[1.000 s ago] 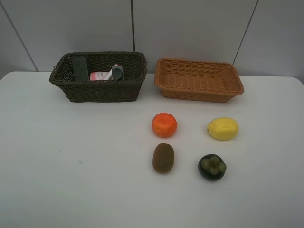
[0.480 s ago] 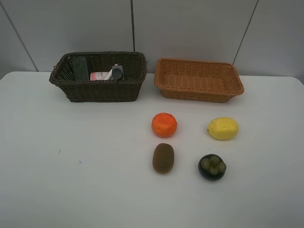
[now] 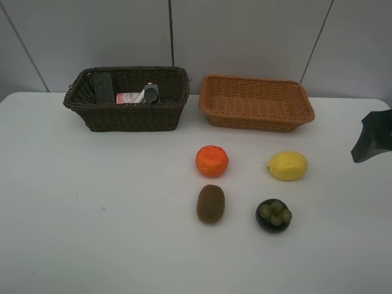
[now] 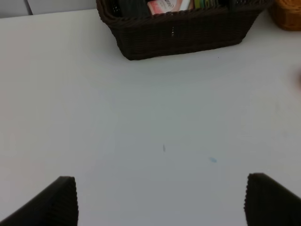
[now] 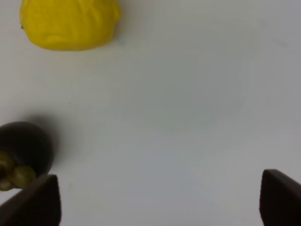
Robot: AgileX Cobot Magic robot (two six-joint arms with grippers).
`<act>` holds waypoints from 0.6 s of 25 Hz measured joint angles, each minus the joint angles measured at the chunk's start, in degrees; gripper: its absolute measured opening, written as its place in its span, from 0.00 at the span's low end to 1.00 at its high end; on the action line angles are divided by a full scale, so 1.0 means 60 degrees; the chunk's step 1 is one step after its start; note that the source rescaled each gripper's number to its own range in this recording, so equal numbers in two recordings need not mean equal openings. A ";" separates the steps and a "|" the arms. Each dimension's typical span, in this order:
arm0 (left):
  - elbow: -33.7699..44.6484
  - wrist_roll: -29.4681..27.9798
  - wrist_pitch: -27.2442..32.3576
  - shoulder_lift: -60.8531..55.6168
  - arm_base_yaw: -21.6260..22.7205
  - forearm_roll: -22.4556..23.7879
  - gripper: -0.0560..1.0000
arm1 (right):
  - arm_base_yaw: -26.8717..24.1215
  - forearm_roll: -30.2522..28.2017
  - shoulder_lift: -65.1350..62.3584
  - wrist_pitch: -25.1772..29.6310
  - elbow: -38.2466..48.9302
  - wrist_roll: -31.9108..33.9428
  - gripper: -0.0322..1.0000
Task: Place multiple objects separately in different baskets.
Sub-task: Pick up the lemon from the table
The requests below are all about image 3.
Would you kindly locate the dark green ink bottle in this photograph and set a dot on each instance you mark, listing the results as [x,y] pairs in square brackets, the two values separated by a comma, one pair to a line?
[151,94]

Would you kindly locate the pink bottle white cap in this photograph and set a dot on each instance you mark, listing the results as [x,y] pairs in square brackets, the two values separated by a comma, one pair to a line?
[127,98]

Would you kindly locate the orange mandarin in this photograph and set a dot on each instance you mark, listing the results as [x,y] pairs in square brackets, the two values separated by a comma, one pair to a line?
[211,161]

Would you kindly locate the brown kiwi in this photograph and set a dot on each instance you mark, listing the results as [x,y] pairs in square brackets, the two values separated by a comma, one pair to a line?
[211,204]

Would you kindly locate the grey felt board eraser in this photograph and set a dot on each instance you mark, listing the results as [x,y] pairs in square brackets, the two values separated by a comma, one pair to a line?
[103,88]

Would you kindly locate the yellow lemon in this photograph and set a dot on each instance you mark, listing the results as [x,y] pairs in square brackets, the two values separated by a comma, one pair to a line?
[288,165]

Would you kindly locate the white marker pink caps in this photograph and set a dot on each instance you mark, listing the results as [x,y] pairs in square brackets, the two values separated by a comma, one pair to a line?
[141,97]

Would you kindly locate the orange wicker basket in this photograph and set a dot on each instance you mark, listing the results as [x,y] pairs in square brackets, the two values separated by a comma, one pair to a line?
[255,104]

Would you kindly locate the dark mangosteen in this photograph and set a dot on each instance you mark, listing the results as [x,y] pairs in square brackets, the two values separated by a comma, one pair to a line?
[273,215]

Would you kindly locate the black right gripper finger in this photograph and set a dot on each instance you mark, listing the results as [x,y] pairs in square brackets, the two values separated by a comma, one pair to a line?
[375,137]

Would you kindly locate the dark brown wicker basket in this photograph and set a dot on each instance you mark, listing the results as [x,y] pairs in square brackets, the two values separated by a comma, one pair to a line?
[164,115]

